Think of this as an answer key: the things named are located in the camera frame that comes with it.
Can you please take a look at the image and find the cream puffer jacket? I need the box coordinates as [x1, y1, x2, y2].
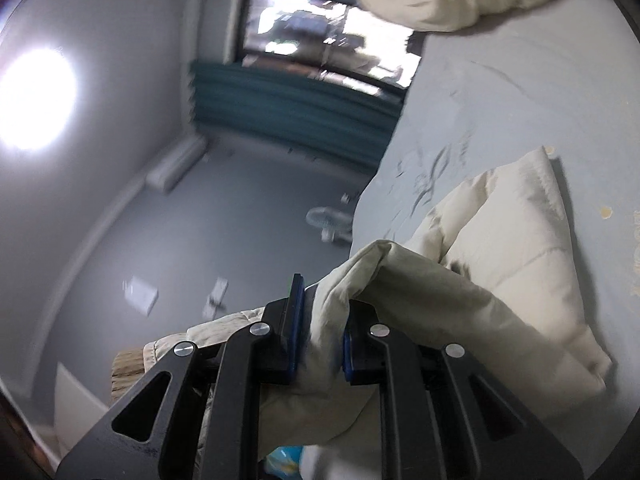
[142, 145, 614, 480]

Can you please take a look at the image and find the white standing fan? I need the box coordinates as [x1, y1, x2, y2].
[306, 206, 354, 245]

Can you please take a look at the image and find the teal curtain left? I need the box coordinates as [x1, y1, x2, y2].
[190, 61, 404, 174]

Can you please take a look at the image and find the round ceiling light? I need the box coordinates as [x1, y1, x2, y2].
[1, 47, 78, 153]

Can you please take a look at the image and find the glass balcony door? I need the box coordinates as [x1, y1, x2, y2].
[238, 0, 423, 98]

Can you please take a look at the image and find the white wall switch plate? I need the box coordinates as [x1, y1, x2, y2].
[122, 276, 158, 316]

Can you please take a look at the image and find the white wall air conditioner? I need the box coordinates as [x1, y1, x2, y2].
[145, 134, 207, 194]

